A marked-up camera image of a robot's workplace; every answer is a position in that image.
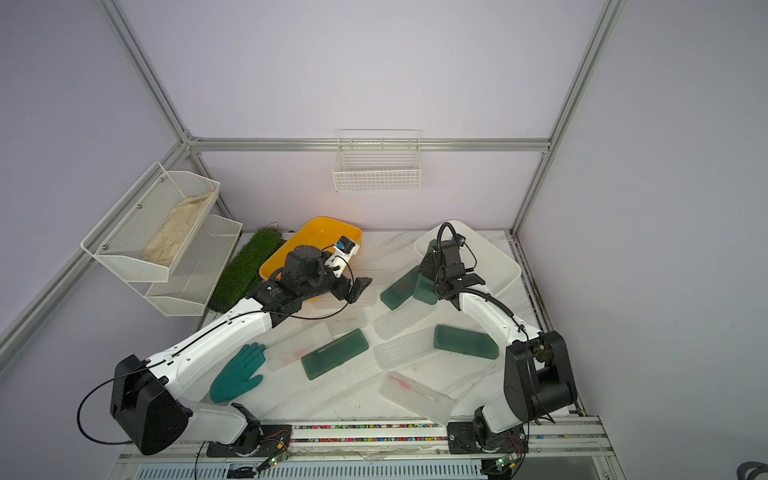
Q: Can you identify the green pencil case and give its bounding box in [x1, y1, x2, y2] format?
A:
[380, 266, 419, 311]
[433, 325, 499, 360]
[301, 329, 369, 381]
[413, 240, 439, 305]

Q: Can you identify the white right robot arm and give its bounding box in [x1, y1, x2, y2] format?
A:
[421, 239, 577, 453]

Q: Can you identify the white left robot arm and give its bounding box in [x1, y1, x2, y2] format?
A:
[110, 237, 372, 456]

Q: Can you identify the yellow plastic storage box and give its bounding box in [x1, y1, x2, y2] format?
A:
[259, 216, 363, 280]

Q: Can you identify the clear ribbed pencil case upper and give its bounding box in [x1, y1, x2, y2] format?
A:
[373, 299, 437, 340]

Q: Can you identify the clear ribbed pencil case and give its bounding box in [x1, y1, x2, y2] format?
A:
[373, 299, 437, 340]
[373, 327, 436, 370]

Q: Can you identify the white plastic storage box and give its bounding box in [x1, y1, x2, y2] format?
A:
[450, 220, 522, 294]

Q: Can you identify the clear pencil case near glove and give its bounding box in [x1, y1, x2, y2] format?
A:
[265, 323, 332, 372]

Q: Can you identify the clear ribbed pencil case lower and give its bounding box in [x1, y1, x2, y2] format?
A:
[373, 327, 436, 370]

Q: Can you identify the clear pencil case front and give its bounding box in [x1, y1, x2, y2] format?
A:
[379, 372, 455, 426]

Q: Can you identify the green artificial grass roll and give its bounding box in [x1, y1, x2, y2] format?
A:
[208, 228, 284, 313]

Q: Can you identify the green rubber glove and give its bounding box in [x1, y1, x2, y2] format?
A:
[209, 343, 266, 404]

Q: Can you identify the beige cloth in shelf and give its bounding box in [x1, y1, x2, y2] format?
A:
[140, 192, 213, 267]

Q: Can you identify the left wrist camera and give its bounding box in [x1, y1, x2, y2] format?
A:
[334, 236, 360, 261]

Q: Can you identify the white wire wall basket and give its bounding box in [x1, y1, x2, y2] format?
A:
[332, 129, 422, 194]

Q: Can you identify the white mesh wall shelf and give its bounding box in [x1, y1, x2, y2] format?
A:
[81, 162, 242, 317]

